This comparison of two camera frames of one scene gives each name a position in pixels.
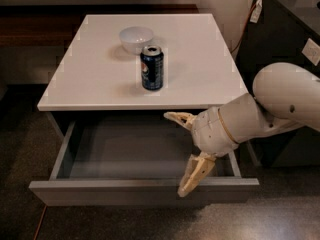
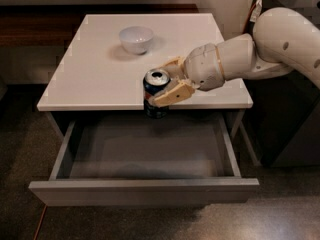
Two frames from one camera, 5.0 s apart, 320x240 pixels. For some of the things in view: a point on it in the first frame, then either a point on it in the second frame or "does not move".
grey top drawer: x=135 y=163 does not move
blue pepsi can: x=152 y=68 -> x=152 y=81
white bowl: x=134 y=38 does not move
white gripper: x=210 y=131 -> x=202 y=66
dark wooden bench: x=57 y=25 does not move
